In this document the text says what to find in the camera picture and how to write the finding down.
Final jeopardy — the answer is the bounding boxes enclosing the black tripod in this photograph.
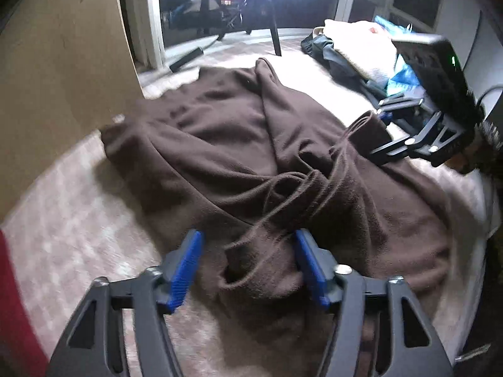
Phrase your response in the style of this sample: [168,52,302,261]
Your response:
[251,0,284,57]

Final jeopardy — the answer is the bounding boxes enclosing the white window frame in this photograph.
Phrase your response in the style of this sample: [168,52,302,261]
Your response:
[118,0,445,71]

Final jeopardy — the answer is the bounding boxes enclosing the brown fleece pants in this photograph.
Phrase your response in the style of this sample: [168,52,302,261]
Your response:
[100,57,452,377]

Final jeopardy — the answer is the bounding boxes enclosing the person's right hand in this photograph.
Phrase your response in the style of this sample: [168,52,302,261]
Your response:
[448,147,480,174]

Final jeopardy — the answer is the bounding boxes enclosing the person's right forearm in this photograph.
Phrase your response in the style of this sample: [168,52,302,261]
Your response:
[469,118,503,189]

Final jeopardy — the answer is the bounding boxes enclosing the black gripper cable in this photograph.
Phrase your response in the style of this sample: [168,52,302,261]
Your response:
[473,86,503,107]

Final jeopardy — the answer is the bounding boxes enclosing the person's black printed top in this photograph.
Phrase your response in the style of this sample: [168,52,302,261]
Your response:
[456,239,503,377]

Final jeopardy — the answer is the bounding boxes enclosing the dark grey garment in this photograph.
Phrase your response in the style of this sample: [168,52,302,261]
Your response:
[301,33,390,101]

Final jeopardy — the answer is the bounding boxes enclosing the black power adapter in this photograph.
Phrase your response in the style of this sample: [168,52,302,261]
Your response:
[169,46,203,74]

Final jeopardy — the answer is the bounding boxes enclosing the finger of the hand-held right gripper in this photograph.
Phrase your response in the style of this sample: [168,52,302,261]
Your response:
[376,95,428,123]
[369,110,445,166]

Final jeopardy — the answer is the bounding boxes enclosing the dark red cloth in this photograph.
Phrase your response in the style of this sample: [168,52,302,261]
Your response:
[0,230,50,377]

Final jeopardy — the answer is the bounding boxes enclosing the light wooden wardrobe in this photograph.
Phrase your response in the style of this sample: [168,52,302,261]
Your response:
[0,0,144,221]

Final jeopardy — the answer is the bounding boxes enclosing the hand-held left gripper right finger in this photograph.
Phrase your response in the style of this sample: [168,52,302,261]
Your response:
[295,229,454,377]

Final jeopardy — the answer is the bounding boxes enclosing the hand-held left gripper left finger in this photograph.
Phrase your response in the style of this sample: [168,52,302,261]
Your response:
[47,229,205,377]

